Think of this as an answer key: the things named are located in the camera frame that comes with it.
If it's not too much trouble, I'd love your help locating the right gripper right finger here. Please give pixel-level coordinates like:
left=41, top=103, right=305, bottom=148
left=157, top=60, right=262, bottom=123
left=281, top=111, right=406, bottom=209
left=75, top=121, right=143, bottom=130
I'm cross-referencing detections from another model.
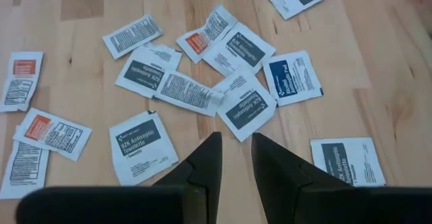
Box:
left=250, top=132, right=352, bottom=224

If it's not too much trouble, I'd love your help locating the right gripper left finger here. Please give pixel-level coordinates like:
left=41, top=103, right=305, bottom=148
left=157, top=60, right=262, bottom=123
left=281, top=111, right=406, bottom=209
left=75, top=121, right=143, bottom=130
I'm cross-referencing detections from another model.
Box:
left=152, top=131, right=223, bottom=224

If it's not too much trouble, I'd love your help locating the white alcohol pad packet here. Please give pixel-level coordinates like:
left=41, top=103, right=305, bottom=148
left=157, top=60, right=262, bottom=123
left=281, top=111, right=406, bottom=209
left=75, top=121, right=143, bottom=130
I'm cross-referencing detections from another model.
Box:
left=262, top=50, right=324, bottom=107

